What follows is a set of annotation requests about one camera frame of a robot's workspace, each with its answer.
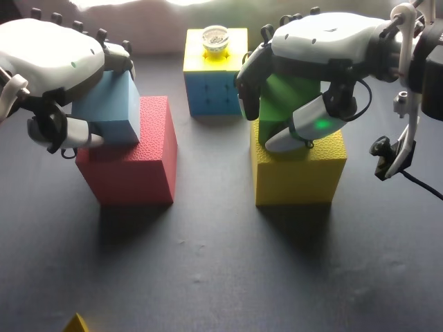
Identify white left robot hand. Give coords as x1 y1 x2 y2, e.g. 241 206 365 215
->
0 7 141 156

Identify light blue block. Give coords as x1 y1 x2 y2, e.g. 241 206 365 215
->
71 71 141 148

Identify green block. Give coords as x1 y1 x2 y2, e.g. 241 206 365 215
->
257 72 323 146

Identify large red block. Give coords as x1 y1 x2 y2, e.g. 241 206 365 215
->
75 95 179 208

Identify colourful puzzle cube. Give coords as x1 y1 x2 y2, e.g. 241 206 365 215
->
182 27 248 117

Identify small white patterned bowl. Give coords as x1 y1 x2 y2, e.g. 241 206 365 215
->
201 26 231 56

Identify small yellow pointed block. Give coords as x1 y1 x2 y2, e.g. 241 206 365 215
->
63 313 90 332

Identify grey table cloth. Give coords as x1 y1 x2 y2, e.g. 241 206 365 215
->
0 51 443 332

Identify large yellow block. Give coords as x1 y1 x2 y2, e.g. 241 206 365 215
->
249 119 347 208

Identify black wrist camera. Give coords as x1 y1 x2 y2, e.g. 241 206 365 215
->
369 136 416 181

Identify black camera cable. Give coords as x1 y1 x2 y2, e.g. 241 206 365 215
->
397 167 443 201

